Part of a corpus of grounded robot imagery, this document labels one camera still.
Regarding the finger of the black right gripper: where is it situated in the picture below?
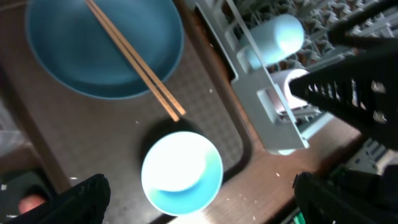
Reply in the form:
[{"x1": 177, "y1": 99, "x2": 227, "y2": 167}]
[
  {"x1": 326, "y1": 0, "x2": 398, "y2": 49},
  {"x1": 289, "y1": 46, "x2": 397, "y2": 149}
]

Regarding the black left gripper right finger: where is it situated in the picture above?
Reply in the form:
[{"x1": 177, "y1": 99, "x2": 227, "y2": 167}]
[{"x1": 293, "y1": 171, "x2": 397, "y2": 223}]

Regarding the pink cup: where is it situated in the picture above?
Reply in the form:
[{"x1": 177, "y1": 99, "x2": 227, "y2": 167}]
[{"x1": 267, "y1": 68, "x2": 308, "y2": 112}]

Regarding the dark blue plate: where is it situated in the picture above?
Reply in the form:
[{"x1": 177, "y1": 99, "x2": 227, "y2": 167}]
[{"x1": 25, "y1": 0, "x2": 184, "y2": 100}]

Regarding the light blue bowl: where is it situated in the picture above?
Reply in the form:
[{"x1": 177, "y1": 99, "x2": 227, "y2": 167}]
[{"x1": 141, "y1": 131, "x2": 224, "y2": 217}]

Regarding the clear plastic bin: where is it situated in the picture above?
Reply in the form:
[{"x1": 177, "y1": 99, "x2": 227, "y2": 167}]
[{"x1": 1, "y1": 101, "x2": 27, "y2": 156}]

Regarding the brown serving tray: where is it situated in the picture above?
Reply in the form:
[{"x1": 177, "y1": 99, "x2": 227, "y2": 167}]
[{"x1": 1, "y1": 2, "x2": 252, "y2": 223}]

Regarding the orange carrot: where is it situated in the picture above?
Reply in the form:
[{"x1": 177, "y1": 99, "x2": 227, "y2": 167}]
[{"x1": 18, "y1": 194, "x2": 46, "y2": 214}]

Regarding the grey dishwasher rack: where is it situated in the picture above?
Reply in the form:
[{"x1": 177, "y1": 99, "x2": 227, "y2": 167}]
[{"x1": 192, "y1": 1, "x2": 397, "y2": 156}]

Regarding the black tray bin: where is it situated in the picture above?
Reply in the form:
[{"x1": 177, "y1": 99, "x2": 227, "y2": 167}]
[{"x1": 1, "y1": 169, "x2": 57, "y2": 223}]

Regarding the light blue cup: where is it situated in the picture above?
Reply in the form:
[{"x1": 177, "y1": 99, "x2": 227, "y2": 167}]
[{"x1": 250, "y1": 14, "x2": 305, "y2": 65}]

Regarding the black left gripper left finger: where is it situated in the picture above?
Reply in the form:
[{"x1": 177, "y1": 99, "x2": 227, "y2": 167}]
[{"x1": 7, "y1": 174, "x2": 111, "y2": 224}]

